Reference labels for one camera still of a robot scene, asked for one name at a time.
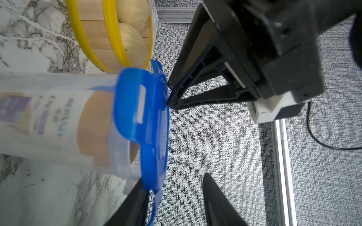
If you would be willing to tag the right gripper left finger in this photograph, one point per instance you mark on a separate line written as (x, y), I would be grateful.
(133, 211)

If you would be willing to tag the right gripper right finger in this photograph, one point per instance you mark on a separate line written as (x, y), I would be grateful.
(218, 210)

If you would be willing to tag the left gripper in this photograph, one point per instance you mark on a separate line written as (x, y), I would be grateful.
(261, 48)

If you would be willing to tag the blue lid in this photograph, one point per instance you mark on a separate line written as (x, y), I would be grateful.
(141, 115)

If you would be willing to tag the clear container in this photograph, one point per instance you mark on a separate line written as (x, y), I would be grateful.
(66, 119)

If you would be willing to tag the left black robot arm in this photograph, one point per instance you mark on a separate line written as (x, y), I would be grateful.
(328, 14)

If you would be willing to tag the right steamed bun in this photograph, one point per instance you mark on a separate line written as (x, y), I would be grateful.
(134, 45)

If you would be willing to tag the steamed bun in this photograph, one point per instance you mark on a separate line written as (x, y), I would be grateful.
(134, 45)
(134, 12)

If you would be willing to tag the left steamed bun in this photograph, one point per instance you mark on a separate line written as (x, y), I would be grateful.
(134, 12)

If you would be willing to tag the yellow bamboo steamer basket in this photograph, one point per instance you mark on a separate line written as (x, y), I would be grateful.
(95, 26)

